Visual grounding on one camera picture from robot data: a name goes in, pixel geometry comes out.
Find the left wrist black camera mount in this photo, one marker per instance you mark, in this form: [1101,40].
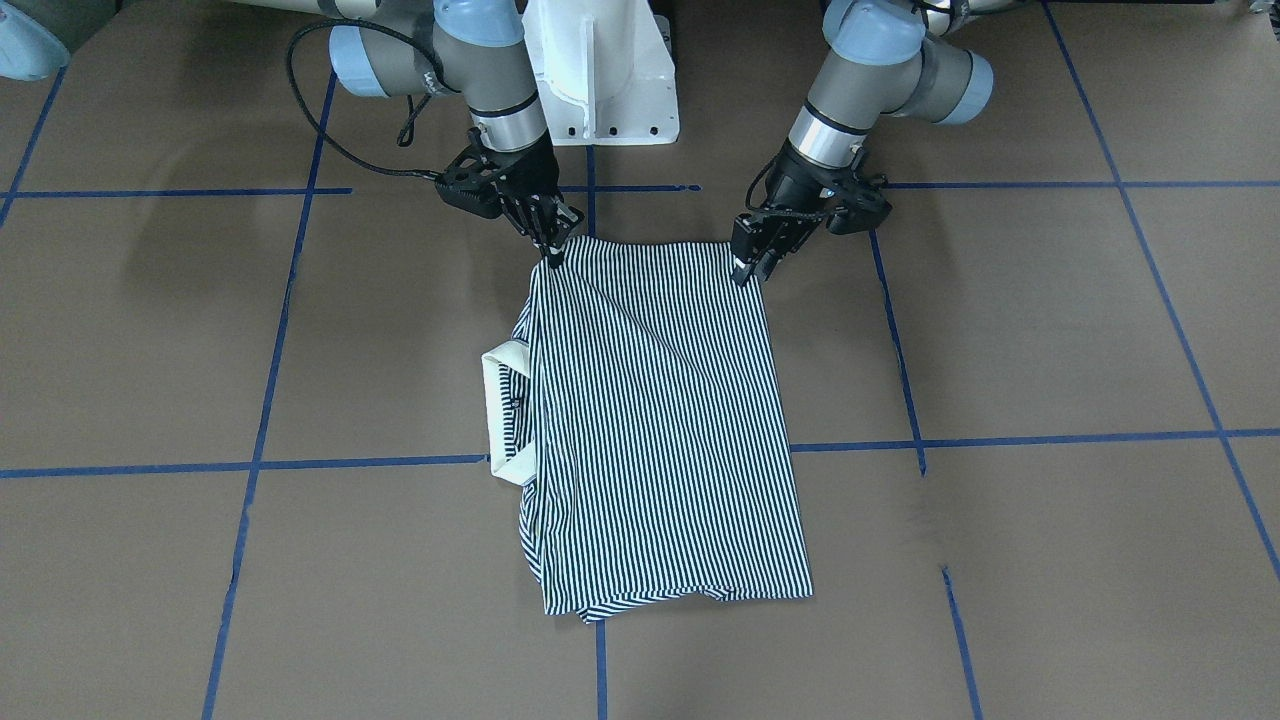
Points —
[860,203]

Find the blue white striped polo shirt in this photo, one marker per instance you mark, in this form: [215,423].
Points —
[637,409]

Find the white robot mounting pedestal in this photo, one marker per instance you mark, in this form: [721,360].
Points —
[605,72]

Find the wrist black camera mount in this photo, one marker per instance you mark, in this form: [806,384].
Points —
[860,203]
[468,184]

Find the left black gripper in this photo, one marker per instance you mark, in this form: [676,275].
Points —
[797,183]

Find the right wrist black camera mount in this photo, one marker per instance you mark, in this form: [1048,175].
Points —
[468,184]

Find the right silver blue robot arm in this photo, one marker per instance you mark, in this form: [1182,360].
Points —
[475,50]

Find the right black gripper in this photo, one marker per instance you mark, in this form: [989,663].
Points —
[527,177]

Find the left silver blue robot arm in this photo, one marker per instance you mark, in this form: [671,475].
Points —
[885,59]

